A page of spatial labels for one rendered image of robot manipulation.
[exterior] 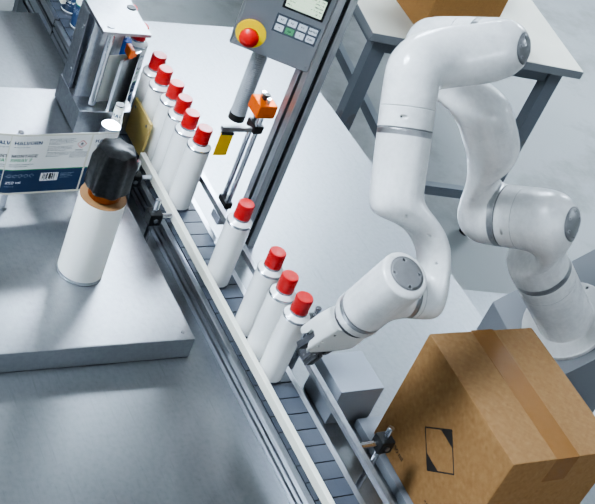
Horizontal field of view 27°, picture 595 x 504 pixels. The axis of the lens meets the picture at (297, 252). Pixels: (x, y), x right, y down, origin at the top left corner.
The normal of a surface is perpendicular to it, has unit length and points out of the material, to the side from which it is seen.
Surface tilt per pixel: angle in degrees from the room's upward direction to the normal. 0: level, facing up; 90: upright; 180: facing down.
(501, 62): 72
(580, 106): 0
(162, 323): 0
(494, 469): 90
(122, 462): 0
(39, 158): 90
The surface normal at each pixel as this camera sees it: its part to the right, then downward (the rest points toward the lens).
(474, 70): 0.23, 0.44
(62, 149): 0.47, 0.67
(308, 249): 0.33, -0.74
